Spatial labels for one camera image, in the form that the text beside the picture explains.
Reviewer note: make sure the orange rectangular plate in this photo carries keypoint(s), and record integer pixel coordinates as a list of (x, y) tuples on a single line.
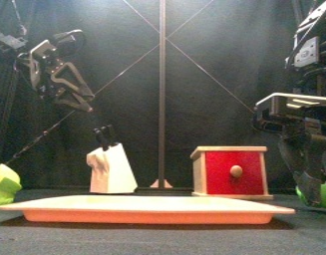
[(147, 207)]

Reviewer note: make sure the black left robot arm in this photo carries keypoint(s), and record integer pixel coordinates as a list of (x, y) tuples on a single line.
[(4, 41)]

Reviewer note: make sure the vertical metal frame pole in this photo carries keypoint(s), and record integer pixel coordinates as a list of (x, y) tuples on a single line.
[(162, 99)]

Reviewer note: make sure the lime green toy vegetable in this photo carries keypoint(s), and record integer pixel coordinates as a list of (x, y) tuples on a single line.
[(4, 186)]

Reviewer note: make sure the wooden box with red drawer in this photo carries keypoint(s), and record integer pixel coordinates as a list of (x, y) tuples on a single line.
[(231, 172)]

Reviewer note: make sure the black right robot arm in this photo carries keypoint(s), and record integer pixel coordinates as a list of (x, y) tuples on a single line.
[(313, 46)]

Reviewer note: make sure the white toy knife block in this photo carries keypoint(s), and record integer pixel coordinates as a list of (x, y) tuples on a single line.
[(111, 171)]

